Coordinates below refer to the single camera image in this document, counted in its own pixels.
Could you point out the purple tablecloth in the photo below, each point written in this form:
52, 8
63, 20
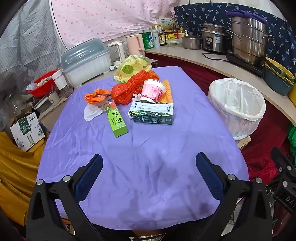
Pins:
143, 162

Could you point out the small steel pot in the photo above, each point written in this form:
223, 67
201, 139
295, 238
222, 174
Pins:
191, 42

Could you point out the green toothpaste box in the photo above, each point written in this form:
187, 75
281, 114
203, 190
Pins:
116, 120

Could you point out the yellow cloth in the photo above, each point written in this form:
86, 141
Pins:
16, 176

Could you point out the white blue bottle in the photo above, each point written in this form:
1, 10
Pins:
155, 38

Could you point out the purple cloth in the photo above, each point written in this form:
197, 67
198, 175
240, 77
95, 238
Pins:
247, 14

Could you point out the yellow green plastic bag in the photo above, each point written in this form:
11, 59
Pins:
130, 67

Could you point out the large steel steamer pot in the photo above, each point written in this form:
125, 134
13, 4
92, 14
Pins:
248, 41

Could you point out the soy sauce bottle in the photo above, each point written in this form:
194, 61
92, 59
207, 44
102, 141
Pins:
175, 31

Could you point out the yellow seasoning packet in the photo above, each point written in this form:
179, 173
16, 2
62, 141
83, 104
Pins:
170, 36

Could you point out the green tin can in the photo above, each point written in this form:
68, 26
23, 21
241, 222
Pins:
147, 40

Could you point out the pink electric kettle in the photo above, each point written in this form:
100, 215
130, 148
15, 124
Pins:
135, 45

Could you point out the white lined trash bin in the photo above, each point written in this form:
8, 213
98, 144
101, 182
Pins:
233, 115

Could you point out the dark red cloth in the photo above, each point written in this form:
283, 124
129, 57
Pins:
261, 148

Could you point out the steel rice cooker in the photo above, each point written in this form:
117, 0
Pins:
215, 39

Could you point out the lidded dish drainer box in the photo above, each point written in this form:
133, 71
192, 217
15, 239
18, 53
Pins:
85, 62

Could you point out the red plastic bag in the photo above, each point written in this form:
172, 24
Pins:
123, 91

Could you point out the dark sauce bottle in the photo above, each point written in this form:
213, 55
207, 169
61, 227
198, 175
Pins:
161, 38

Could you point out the yellow oil bottle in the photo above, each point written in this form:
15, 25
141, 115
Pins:
182, 33

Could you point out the pink paper cup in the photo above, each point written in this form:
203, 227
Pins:
152, 91

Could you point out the wooden board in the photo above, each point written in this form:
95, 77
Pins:
244, 142

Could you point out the grey patterned cloth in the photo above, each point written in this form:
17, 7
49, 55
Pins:
27, 39

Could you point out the green milk carton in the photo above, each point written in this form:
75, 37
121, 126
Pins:
150, 113

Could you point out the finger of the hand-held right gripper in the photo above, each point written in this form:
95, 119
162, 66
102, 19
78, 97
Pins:
285, 171

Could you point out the black induction cooker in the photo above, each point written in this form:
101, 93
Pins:
242, 64

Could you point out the blue floral cloth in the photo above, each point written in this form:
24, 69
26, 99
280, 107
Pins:
284, 39

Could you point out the printed cardboard box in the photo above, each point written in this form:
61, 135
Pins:
26, 132

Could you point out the white carton box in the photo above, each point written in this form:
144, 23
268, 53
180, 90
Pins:
164, 23

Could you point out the orange foam net sleeve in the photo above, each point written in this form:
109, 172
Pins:
168, 92

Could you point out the clear plastic food container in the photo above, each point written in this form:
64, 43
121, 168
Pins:
174, 42

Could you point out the white cup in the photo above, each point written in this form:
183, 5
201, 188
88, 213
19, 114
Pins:
59, 80

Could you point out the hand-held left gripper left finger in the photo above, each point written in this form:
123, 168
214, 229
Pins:
89, 176

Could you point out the white glass kettle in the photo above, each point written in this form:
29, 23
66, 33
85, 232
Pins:
118, 52

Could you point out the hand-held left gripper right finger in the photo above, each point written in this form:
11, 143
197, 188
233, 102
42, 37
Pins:
209, 176

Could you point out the red plastic basin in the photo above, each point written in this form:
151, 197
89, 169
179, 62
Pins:
39, 89

